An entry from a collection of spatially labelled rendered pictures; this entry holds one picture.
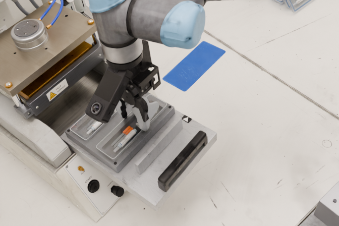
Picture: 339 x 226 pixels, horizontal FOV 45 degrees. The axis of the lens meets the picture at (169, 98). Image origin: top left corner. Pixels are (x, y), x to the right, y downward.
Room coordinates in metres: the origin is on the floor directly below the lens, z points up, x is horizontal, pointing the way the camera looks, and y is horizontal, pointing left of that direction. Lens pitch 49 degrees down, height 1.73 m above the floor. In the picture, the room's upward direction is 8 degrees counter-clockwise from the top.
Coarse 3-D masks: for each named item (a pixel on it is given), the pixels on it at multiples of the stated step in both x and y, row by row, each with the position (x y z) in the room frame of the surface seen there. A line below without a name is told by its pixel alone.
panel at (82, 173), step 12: (72, 168) 0.54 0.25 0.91; (84, 168) 0.55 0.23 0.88; (96, 168) 0.56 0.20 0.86; (84, 180) 0.53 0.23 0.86; (96, 180) 0.53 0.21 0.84; (108, 180) 0.55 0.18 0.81; (84, 192) 0.51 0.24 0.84; (96, 192) 0.52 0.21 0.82; (108, 192) 0.52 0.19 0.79; (96, 204) 0.49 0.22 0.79; (108, 204) 0.50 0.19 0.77
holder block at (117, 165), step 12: (144, 96) 0.65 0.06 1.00; (168, 108) 0.60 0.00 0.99; (120, 120) 0.59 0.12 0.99; (156, 120) 0.58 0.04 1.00; (108, 132) 0.56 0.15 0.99; (144, 132) 0.55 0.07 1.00; (156, 132) 0.56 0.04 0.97; (84, 144) 0.54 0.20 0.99; (96, 144) 0.53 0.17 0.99; (132, 144) 0.52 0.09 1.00; (144, 144) 0.53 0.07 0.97; (96, 156) 0.51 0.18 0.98; (120, 156) 0.49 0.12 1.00; (132, 156) 0.50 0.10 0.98; (120, 168) 0.47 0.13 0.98
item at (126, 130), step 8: (152, 96) 0.64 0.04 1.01; (160, 104) 0.61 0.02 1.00; (128, 120) 0.58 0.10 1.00; (136, 120) 0.58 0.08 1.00; (120, 128) 0.56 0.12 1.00; (128, 128) 0.56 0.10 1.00; (136, 128) 0.55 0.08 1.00; (112, 136) 0.54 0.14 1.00; (120, 136) 0.54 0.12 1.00; (128, 136) 0.53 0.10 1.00; (104, 144) 0.52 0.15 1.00; (112, 144) 0.52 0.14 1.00; (120, 144) 0.52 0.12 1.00; (104, 152) 0.50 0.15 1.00; (112, 152) 0.50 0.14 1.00
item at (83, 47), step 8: (80, 48) 0.78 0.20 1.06; (88, 48) 0.78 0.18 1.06; (64, 56) 0.76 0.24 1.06; (72, 56) 0.76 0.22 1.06; (80, 56) 0.76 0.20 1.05; (56, 64) 0.74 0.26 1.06; (64, 64) 0.74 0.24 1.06; (48, 72) 0.71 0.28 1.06; (56, 72) 0.71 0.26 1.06; (40, 80) 0.69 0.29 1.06; (48, 80) 0.69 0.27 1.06; (24, 88) 0.67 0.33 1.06; (32, 88) 0.67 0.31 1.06; (40, 88) 0.67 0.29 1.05; (24, 96) 0.66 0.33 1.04
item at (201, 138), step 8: (200, 136) 0.50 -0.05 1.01; (192, 144) 0.49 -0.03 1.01; (200, 144) 0.49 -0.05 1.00; (184, 152) 0.47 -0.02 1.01; (192, 152) 0.47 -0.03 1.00; (176, 160) 0.45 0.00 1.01; (184, 160) 0.45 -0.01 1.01; (168, 168) 0.44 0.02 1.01; (176, 168) 0.44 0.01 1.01; (160, 176) 0.42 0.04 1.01; (168, 176) 0.42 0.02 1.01; (160, 184) 0.41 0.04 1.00
